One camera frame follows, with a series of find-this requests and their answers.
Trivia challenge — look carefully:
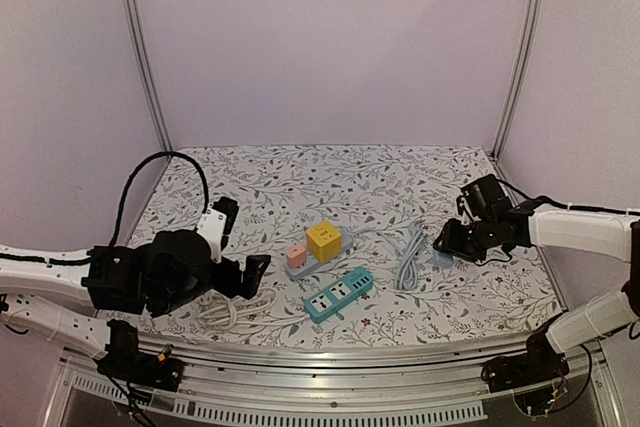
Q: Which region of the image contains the teal white power strip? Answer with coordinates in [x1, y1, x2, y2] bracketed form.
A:
[304, 267, 374, 324]

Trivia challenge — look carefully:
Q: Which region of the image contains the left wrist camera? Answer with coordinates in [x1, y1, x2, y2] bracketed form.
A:
[195, 196, 239, 264]

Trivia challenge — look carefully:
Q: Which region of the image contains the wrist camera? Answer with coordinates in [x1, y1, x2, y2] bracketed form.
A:
[195, 196, 239, 264]
[456, 174, 513, 222]

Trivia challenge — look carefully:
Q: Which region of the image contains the aluminium frame post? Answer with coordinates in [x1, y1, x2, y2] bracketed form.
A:
[122, 0, 173, 151]
[490, 0, 543, 164]

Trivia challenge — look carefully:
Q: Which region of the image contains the light blue power strip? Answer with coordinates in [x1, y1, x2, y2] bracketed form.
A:
[284, 233, 354, 280]

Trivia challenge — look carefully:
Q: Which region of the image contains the light blue power cord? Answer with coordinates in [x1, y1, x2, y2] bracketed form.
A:
[352, 219, 430, 292]

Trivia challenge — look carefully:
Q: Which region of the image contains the blue cube plug adapter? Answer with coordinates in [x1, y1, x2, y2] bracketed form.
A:
[434, 251, 454, 269]

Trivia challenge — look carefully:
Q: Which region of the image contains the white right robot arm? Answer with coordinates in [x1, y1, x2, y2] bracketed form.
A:
[434, 199, 639, 383]

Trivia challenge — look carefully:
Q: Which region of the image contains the floral patterned table mat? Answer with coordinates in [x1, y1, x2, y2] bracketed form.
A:
[130, 146, 563, 350]

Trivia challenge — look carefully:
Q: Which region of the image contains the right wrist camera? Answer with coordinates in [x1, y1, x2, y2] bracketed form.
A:
[456, 174, 513, 222]

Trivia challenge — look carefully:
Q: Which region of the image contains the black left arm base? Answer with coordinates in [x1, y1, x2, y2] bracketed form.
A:
[95, 319, 185, 392]

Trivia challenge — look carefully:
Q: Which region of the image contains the left aluminium frame post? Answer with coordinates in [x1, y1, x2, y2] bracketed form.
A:
[122, 0, 173, 151]

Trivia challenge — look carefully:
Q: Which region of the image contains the yellow cube plug adapter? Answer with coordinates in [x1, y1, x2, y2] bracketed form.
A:
[306, 221, 342, 262]

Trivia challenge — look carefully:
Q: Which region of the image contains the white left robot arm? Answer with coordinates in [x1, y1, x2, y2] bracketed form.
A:
[1, 230, 271, 381]

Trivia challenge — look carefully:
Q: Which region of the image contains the white cord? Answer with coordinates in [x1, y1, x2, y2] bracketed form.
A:
[192, 286, 311, 332]

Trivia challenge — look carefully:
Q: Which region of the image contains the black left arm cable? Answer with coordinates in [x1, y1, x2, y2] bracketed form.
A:
[108, 150, 210, 248]

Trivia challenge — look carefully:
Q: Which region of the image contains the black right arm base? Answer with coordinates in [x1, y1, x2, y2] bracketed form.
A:
[481, 315, 570, 417]

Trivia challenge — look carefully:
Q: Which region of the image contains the right aluminium frame post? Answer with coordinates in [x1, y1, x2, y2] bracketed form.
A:
[490, 0, 543, 164]

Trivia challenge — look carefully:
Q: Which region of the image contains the pink cube plug adapter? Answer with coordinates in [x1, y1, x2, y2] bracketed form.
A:
[285, 244, 307, 269]

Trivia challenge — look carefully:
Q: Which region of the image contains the aluminium front rail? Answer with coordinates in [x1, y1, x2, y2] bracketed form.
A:
[44, 334, 625, 426]

